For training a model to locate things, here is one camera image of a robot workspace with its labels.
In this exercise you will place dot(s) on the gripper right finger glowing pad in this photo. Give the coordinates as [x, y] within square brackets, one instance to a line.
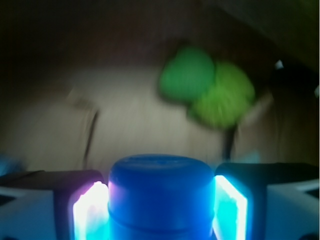
[266, 201]

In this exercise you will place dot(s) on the green foam ball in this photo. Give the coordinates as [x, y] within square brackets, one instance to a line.
[187, 75]

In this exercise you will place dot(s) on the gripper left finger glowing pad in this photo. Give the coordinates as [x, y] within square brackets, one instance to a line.
[54, 205]

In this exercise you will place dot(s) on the blue plastic bottle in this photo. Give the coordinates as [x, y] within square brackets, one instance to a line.
[160, 197]

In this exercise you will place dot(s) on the yellow-green fuzzy pom ball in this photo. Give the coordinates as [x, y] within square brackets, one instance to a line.
[227, 100]

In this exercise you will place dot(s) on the brown paper bag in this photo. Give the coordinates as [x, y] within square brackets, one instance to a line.
[79, 80]

